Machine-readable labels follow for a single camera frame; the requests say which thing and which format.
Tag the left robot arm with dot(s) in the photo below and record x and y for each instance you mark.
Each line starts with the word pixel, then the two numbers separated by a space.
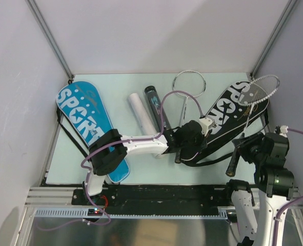
pixel 112 148

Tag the black shuttlecock tube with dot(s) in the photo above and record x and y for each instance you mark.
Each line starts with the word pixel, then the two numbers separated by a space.
pixel 154 103

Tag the blue racket bag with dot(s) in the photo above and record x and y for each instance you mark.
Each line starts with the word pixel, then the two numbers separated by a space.
pixel 81 105

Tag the right aluminium frame post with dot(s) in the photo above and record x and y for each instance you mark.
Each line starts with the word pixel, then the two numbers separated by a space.
pixel 277 30

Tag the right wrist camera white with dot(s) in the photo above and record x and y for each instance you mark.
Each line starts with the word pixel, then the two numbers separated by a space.
pixel 281 130

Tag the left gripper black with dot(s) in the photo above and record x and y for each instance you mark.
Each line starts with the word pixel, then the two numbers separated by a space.
pixel 201 137

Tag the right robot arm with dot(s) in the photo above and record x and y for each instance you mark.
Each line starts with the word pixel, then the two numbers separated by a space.
pixel 274 182

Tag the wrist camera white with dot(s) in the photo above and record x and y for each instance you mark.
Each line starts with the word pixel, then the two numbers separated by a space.
pixel 281 130
pixel 207 124

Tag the white racket with black handle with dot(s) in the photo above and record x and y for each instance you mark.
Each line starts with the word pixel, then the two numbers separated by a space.
pixel 191 82

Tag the black racket bag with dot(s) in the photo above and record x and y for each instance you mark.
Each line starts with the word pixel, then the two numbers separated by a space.
pixel 230 118

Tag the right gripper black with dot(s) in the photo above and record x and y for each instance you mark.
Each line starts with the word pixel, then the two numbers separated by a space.
pixel 243 143

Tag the left aluminium frame post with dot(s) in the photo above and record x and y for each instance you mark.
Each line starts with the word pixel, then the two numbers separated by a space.
pixel 37 14

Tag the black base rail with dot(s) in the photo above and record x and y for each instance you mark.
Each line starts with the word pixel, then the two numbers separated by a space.
pixel 164 199

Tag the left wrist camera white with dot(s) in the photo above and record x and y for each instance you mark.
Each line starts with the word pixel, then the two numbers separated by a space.
pixel 207 124

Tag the white cable duct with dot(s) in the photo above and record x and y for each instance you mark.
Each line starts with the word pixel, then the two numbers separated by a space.
pixel 78 213

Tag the white shuttlecock tube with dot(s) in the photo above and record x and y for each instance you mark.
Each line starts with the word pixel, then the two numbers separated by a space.
pixel 144 121

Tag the aluminium frame post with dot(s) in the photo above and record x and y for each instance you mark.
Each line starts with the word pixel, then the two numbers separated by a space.
pixel 277 30
pixel 37 14

